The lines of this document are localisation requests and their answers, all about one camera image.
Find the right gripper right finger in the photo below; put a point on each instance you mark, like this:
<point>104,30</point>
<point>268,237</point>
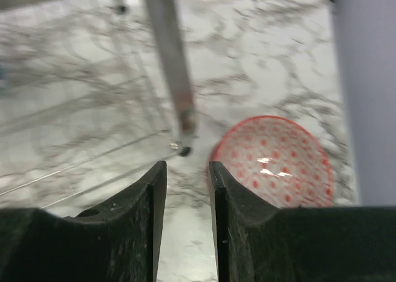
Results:
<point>256,241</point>

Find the steel two-tier dish rack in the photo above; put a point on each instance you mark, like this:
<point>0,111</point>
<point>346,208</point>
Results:
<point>92,91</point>

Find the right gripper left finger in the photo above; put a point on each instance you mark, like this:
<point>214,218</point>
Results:
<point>116,240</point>

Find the blue dotted small bowl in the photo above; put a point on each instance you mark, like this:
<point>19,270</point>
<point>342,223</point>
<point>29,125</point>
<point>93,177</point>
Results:
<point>278,160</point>

